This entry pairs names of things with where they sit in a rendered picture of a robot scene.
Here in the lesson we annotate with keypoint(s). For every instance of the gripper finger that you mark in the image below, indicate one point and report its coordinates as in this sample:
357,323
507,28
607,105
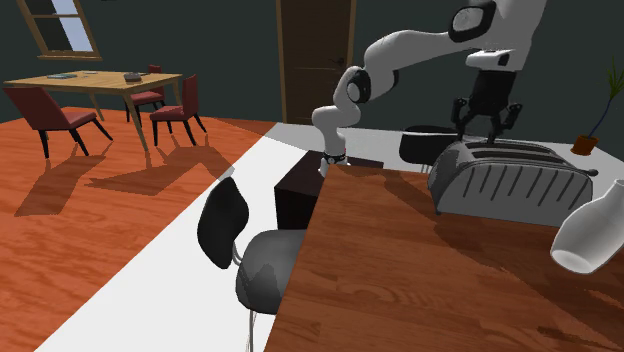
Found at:
460,114
507,119

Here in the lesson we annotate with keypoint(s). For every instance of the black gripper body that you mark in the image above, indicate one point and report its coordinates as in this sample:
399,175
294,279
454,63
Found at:
492,92

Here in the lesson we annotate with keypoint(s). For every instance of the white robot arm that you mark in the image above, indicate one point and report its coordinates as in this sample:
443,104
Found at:
409,46

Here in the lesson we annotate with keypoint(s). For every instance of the grey toaster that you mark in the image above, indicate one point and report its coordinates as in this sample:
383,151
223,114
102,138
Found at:
512,187

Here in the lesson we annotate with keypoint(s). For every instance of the potted plant in brown pot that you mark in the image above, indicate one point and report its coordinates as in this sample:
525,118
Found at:
584,144

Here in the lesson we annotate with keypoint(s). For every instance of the white vase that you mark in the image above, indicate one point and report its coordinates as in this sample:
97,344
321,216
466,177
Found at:
587,234

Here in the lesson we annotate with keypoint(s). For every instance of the brown wooden door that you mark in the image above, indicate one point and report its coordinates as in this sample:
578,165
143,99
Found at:
314,58

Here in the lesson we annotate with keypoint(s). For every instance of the dark robot stand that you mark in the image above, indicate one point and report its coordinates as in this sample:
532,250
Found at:
297,195

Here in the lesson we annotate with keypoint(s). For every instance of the brown wooden table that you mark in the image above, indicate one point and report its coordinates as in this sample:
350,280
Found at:
390,282

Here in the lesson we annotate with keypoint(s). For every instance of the black chair with grey seat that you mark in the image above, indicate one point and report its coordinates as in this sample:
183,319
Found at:
222,224

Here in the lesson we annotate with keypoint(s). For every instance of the red dining chair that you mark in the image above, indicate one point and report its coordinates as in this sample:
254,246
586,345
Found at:
46,114
178,109
146,96

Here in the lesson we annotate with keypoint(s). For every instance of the light wooden dining table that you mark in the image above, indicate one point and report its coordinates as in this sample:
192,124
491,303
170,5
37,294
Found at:
102,82

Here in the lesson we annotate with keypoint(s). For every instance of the wooden framed window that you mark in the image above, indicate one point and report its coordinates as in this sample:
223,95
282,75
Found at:
58,27

